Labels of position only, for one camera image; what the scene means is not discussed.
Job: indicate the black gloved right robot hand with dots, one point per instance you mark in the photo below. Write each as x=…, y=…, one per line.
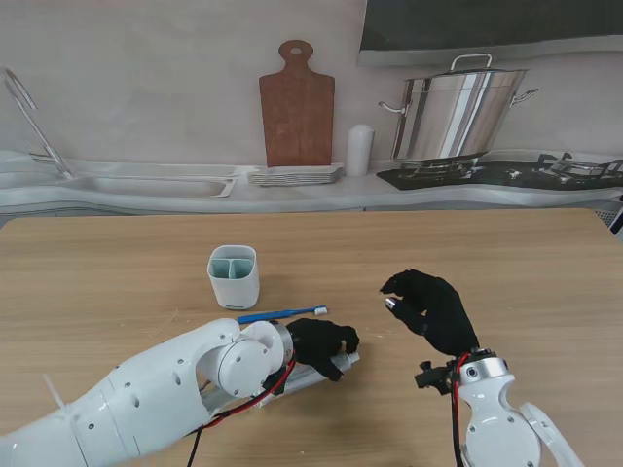
x=438, y=311

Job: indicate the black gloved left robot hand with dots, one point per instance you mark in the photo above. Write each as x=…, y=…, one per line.
x=316, y=340

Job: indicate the silver toothpaste tube white cap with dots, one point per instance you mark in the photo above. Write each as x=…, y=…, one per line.
x=304, y=377

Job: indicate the blue toothbrush white bristles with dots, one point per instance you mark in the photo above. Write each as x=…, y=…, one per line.
x=272, y=316

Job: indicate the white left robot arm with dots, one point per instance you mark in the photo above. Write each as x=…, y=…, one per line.
x=146, y=389

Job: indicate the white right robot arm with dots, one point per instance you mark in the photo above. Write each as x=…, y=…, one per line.
x=496, y=428

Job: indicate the white toothbrush holder cup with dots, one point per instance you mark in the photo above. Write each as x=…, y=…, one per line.
x=233, y=292

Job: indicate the black gas stove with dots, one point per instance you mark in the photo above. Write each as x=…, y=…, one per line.
x=491, y=176

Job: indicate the stack of white plates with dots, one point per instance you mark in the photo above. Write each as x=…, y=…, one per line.
x=294, y=175

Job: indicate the white cylindrical canister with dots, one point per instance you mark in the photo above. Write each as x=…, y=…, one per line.
x=359, y=151

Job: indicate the large stainless steel pot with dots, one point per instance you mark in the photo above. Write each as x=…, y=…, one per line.
x=452, y=117

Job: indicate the stainless steel sink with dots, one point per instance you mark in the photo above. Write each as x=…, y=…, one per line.
x=156, y=187

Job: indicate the brown wooden cutting board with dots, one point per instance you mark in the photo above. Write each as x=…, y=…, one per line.
x=297, y=117

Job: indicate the dark range hood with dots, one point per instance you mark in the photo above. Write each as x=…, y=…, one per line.
x=487, y=24

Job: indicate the chrome kitchen faucet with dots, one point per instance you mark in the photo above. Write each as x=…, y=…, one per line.
x=36, y=126

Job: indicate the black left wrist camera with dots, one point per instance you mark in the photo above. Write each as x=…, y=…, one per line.
x=275, y=384

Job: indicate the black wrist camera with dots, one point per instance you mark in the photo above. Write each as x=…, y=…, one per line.
x=275, y=384
x=435, y=378

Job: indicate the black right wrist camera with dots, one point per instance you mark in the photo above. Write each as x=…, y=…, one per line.
x=435, y=378

